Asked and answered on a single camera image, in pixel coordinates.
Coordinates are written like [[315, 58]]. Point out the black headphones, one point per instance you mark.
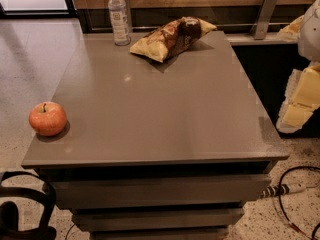
[[14, 202]]

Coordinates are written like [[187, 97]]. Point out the grey drawer cabinet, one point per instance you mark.
[[157, 151]]

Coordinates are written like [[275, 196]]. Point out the white power strip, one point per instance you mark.
[[283, 189]]

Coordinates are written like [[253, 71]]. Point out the right metal wall bracket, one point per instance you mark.
[[260, 27]]

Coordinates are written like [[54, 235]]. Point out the brown yellow chip bag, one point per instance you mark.
[[172, 39]]

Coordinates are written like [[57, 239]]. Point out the left metal wall bracket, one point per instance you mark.
[[129, 16]]

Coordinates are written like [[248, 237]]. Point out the metal wall bracket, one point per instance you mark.
[[260, 27], [129, 16]]

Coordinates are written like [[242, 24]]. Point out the red apple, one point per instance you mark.
[[47, 118]]

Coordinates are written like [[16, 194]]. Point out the clear plastic water bottle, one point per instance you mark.
[[119, 22]]

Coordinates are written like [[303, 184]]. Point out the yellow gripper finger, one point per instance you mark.
[[302, 98], [291, 31]]

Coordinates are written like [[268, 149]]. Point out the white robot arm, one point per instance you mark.
[[309, 35]]

